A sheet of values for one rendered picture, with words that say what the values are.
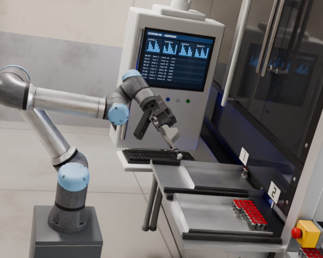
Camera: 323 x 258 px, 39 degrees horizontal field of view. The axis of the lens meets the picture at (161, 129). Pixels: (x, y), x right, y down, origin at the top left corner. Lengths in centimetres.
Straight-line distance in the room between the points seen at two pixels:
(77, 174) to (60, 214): 17
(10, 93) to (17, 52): 307
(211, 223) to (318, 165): 47
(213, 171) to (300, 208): 67
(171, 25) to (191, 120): 56
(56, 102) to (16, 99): 13
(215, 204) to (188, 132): 73
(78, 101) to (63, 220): 46
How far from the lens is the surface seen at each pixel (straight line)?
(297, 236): 172
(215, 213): 193
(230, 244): 177
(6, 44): 467
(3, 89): 163
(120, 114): 161
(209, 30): 248
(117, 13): 469
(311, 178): 171
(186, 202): 195
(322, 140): 167
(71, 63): 472
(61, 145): 182
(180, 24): 241
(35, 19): 463
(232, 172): 234
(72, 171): 174
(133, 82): 173
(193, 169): 226
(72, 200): 174
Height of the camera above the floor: 181
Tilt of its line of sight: 20 degrees down
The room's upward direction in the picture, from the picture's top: 11 degrees clockwise
